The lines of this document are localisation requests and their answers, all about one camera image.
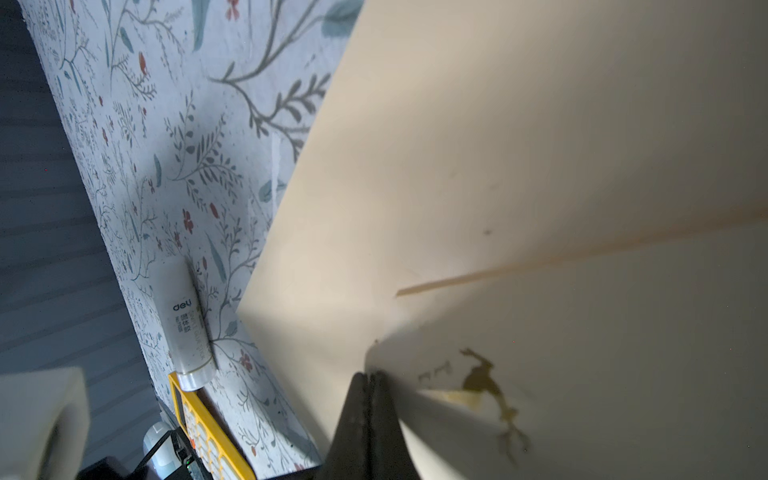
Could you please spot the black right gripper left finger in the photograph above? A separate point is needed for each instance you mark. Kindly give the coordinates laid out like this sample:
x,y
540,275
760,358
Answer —
x,y
348,454

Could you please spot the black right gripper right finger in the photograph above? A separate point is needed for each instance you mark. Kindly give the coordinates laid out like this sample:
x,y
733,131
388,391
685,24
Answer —
x,y
389,455

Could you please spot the white glue stick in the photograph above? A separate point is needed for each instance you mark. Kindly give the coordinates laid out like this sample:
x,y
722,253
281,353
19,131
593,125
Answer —
x,y
179,311

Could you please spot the manila paper envelope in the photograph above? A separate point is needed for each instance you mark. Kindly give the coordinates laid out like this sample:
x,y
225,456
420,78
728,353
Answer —
x,y
546,223

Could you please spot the yellow calculator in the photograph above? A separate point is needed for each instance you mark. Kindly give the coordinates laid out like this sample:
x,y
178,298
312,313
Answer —
x,y
212,446

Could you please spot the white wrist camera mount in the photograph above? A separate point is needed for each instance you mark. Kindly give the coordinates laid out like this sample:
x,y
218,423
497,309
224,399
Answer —
x,y
45,421

